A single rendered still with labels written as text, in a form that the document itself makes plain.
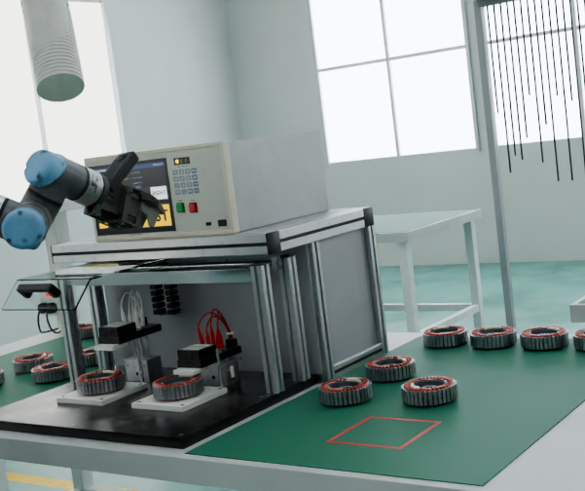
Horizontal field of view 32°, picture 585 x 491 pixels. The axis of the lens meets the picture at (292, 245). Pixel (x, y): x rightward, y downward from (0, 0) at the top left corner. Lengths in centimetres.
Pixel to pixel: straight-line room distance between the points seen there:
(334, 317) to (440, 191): 669
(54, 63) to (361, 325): 155
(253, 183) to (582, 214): 641
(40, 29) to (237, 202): 153
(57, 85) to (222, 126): 645
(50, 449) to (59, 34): 177
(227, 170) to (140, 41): 703
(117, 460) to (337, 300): 66
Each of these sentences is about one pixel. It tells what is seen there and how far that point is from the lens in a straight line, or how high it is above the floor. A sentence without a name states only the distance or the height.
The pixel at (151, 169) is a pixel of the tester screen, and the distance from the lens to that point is 237.
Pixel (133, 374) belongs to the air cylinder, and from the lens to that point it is 252.
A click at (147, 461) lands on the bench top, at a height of 73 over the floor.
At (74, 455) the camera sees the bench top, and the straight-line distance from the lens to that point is 215.
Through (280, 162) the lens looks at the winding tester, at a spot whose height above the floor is 125.
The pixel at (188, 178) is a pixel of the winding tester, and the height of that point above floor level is 125.
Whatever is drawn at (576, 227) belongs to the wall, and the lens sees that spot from 858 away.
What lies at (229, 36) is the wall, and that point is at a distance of 1019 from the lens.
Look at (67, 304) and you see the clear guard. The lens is 222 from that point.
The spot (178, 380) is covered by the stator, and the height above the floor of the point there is 81.
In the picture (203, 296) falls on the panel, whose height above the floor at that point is 95.
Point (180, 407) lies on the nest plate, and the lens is 217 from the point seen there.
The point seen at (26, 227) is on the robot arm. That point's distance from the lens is 190.
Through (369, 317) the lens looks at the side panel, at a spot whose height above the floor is 85.
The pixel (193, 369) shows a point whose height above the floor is 83.
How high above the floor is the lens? 132
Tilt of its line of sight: 6 degrees down
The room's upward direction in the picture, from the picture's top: 7 degrees counter-clockwise
